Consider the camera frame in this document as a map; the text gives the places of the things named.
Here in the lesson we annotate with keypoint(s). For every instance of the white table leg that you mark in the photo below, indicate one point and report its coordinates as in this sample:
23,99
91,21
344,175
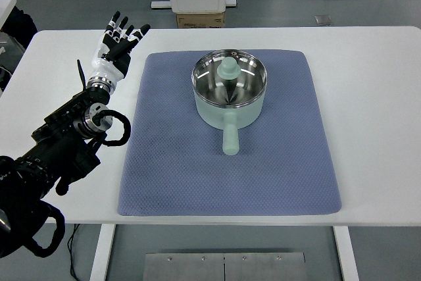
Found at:
345,254
102,254

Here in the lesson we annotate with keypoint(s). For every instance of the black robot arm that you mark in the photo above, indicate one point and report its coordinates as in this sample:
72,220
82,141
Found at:
59,149

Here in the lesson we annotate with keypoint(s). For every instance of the white side table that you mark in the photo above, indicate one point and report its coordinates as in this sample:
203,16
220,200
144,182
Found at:
6,8

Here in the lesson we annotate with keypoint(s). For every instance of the brown cardboard box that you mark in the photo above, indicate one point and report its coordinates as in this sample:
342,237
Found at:
200,20

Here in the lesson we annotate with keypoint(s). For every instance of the glass lid with green knob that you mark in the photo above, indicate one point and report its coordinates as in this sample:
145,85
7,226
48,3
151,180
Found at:
228,68

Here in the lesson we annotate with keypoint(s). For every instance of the white and black hand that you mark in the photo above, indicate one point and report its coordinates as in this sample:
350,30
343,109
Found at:
107,70

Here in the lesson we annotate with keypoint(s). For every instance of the black chair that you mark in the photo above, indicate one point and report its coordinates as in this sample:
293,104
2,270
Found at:
24,27

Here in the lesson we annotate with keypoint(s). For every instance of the blue textured mat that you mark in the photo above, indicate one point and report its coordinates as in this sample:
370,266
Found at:
197,179

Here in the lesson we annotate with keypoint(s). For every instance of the grey metal plate with screws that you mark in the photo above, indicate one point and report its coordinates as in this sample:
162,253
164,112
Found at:
197,268

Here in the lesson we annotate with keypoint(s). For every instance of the grey floor outlet plate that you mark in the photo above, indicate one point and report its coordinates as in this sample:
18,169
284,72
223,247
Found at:
323,20

